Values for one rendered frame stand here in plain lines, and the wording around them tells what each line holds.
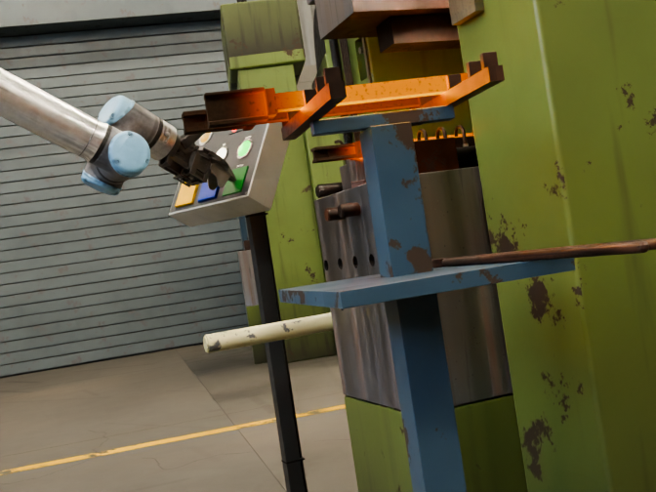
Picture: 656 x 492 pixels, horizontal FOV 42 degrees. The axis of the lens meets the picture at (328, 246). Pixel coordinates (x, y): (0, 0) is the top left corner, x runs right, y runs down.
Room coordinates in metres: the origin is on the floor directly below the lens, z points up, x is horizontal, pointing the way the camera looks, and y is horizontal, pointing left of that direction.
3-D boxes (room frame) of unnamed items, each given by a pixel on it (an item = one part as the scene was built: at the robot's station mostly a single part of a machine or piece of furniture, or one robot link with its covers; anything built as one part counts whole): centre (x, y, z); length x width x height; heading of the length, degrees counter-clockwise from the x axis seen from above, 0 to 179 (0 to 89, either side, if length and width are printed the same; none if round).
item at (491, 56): (1.11, -0.13, 1.01); 0.23 x 0.06 x 0.02; 104
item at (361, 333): (1.88, -0.31, 0.69); 0.56 x 0.38 x 0.45; 111
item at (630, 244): (1.13, -0.23, 0.75); 0.60 x 0.04 x 0.01; 18
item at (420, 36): (1.92, -0.33, 1.24); 0.30 x 0.07 x 0.06; 111
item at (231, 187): (2.19, 0.20, 1.00); 0.07 x 0.05 x 0.07; 46
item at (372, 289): (1.22, -0.10, 0.74); 0.40 x 0.30 x 0.02; 14
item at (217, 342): (2.15, 0.12, 0.62); 0.44 x 0.05 x 0.05; 111
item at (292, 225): (7.25, -0.33, 1.45); 2.20 x 1.23 x 2.90; 103
